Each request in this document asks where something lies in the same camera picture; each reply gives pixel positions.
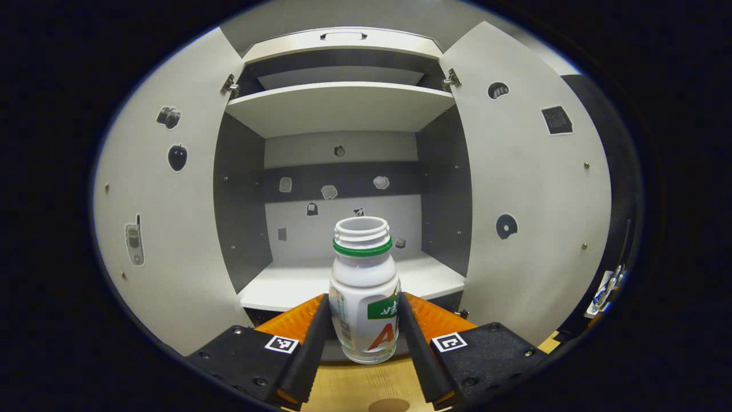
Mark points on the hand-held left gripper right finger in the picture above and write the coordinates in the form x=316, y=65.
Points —
x=420, y=355

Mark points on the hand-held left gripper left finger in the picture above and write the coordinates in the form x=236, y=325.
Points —
x=309, y=355

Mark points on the white cabinet door cat sticker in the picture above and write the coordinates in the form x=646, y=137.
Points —
x=532, y=189

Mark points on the thick white cabinet shelf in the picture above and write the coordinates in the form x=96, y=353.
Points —
x=291, y=286

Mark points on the white grey cabinet body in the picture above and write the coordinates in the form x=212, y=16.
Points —
x=240, y=189

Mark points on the white cabinet door phone sticker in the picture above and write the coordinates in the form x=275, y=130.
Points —
x=171, y=229

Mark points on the thin white cabinet shelf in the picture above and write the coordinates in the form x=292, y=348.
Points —
x=337, y=109

